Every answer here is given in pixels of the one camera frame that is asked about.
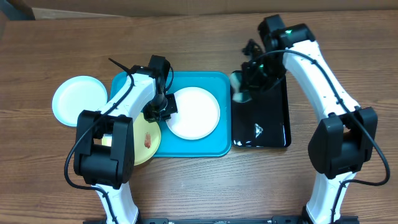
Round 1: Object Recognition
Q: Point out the green yellow sponge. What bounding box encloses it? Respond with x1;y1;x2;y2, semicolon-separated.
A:
229;70;252;103

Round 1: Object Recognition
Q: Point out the yellow plate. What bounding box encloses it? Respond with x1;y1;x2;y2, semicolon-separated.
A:
101;112;162;166

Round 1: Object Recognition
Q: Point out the white plate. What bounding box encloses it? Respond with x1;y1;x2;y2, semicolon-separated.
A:
166;87;221;140

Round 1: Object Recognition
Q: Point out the light blue plate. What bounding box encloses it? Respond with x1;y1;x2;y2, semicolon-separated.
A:
52;76;108;127

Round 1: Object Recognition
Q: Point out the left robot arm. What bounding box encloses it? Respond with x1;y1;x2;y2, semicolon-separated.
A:
64;55;178;223

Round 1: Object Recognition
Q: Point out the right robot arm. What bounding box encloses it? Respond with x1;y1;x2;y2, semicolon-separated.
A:
231;15;378;223

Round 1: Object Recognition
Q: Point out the black water tray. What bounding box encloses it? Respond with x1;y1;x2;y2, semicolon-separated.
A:
229;70;291;147

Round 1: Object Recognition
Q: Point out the teal plastic tray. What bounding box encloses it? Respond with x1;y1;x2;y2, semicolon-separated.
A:
106;71;233;158

